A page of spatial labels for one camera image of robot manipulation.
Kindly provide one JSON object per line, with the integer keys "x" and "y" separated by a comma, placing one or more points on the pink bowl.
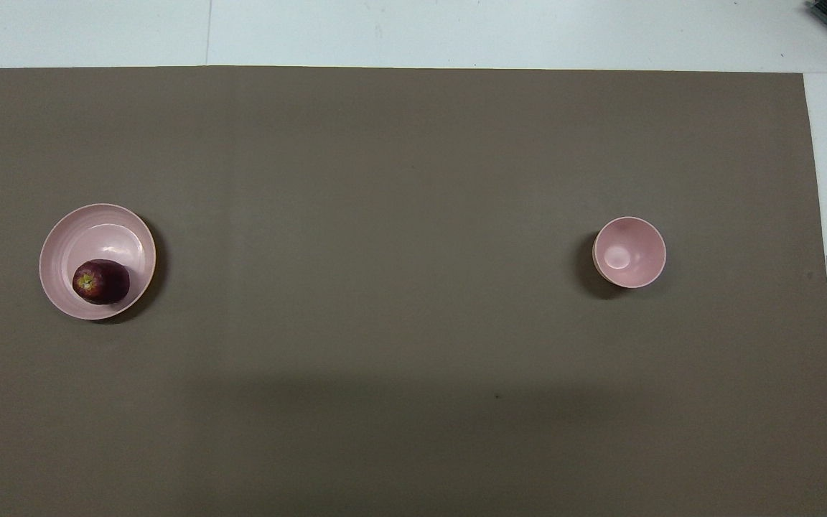
{"x": 629, "y": 251}

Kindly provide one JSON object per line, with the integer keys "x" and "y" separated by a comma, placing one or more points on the pink plate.
{"x": 97, "y": 230}

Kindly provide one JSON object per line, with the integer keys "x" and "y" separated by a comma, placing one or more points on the dark red apple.
{"x": 105, "y": 283}

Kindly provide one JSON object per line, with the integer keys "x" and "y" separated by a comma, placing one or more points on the brown table mat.
{"x": 413, "y": 215}

